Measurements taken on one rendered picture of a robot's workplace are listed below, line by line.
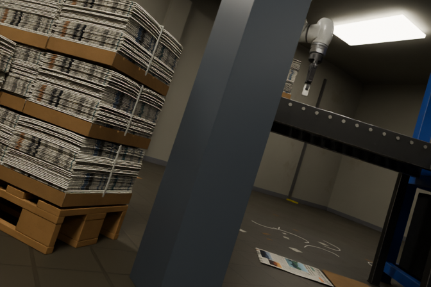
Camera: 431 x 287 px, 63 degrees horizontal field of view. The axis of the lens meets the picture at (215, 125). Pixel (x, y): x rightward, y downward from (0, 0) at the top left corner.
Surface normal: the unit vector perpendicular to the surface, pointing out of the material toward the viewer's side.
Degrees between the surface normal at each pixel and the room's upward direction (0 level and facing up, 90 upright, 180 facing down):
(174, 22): 90
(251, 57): 90
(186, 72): 90
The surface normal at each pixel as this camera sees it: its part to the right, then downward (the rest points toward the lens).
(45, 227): -0.32, -0.18
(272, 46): 0.52, 0.11
